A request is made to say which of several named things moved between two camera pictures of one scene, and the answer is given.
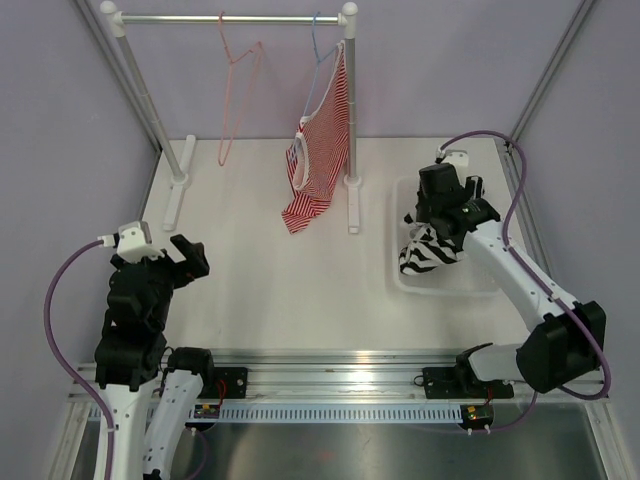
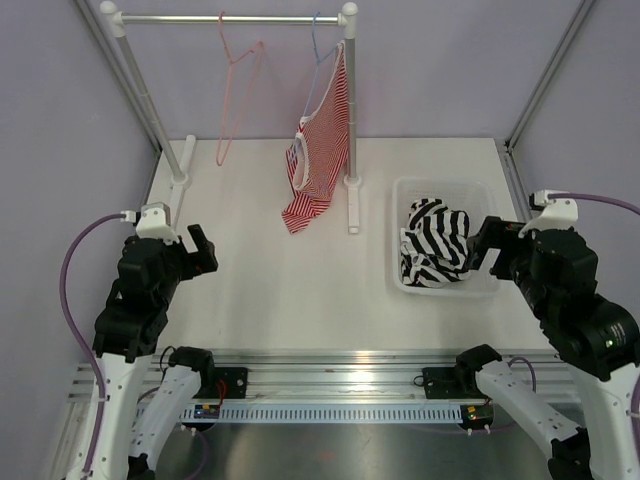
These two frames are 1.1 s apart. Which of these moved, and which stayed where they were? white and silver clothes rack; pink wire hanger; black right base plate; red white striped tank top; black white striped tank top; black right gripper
Moved: black white striped tank top; black right gripper
Stayed: red white striped tank top; black right base plate; white and silver clothes rack; pink wire hanger
